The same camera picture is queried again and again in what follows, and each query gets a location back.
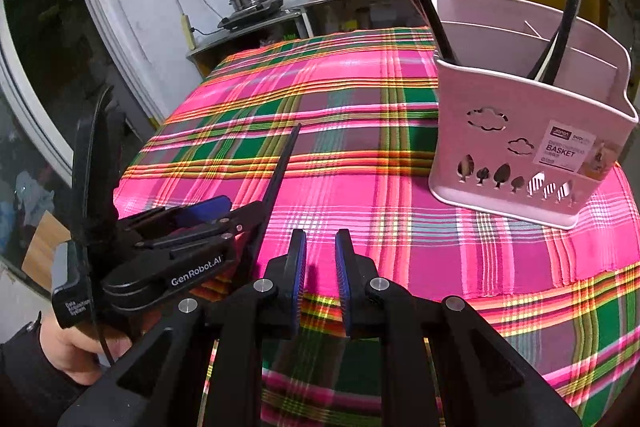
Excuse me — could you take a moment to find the yellow power strip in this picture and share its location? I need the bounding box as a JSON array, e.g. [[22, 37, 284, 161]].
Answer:
[[180, 13, 196, 51]]

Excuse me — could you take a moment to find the black induction cooker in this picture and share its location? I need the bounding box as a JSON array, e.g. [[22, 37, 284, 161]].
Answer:
[[218, 0, 284, 30]]

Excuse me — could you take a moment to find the pink plaid tablecloth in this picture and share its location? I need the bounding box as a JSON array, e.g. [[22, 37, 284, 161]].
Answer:
[[114, 28, 639, 426]]

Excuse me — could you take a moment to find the pink plastic utensil basket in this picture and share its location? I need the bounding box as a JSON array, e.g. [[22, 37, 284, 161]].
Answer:
[[428, 0, 639, 230]]

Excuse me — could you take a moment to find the grey metal counter shelf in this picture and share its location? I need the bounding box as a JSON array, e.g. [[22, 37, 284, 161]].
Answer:
[[185, 0, 436, 78]]

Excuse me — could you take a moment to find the person's left hand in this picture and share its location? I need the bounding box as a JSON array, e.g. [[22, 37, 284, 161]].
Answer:
[[39, 311, 105, 386]]

